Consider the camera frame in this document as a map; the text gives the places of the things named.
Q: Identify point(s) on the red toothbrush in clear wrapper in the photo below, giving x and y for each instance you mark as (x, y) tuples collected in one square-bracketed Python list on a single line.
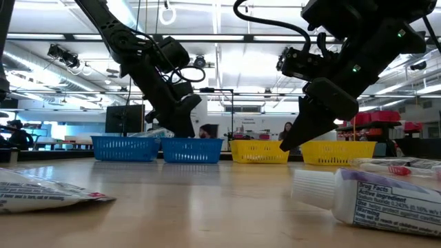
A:
[(399, 170)]

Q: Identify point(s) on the dark storage shelf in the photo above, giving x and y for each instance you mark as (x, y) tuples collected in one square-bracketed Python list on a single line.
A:
[(348, 128)]

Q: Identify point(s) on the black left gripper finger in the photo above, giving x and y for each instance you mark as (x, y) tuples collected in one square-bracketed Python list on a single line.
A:
[(184, 120)]

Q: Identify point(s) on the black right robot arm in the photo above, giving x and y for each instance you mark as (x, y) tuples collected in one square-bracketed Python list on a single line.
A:
[(344, 17)]

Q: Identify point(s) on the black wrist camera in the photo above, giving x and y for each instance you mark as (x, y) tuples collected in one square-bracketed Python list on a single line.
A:
[(172, 55), (296, 63)]

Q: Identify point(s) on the silver ventilation duct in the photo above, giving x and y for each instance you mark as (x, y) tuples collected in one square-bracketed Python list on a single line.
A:
[(430, 51), (31, 65)]

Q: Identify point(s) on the white purple toothpaste tube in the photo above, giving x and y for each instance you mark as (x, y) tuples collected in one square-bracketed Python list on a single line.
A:
[(379, 206)]

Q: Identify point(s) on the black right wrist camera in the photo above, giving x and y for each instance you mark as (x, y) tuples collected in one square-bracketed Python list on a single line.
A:
[(296, 63)]

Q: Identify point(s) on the thin yellow vertical rod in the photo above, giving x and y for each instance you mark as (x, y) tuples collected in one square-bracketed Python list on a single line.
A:
[(353, 132)]

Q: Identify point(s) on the blue slotted plastic basket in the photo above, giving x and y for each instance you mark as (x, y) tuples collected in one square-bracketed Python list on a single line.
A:
[(191, 151), (117, 149)]

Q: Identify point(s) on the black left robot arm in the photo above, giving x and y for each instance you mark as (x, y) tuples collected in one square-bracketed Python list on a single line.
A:
[(117, 38)]

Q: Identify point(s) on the red storage bin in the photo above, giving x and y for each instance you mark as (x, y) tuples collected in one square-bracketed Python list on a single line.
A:
[(380, 116), (363, 118), (413, 126), (396, 116)]

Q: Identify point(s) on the person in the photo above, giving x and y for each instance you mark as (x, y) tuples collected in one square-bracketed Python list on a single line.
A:
[(20, 137), (287, 129), (206, 131)]

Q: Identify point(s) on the black ceiling spotlight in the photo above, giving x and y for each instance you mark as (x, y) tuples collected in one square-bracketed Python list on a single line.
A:
[(418, 65), (63, 55), (199, 62)]

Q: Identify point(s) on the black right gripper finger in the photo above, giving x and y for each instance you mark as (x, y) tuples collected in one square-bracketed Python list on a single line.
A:
[(310, 127)]

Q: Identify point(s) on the yellow slotted plastic basket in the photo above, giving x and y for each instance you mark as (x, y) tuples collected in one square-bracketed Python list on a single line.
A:
[(337, 153), (258, 151)]

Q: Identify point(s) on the black computer monitor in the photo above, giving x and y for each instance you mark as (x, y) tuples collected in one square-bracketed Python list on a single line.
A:
[(119, 118)]

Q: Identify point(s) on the black overhead frame beam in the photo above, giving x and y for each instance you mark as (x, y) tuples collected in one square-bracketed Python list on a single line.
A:
[(248, 38)]

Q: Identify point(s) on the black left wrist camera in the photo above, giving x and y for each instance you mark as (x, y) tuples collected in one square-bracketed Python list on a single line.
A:
[(172, 55)]

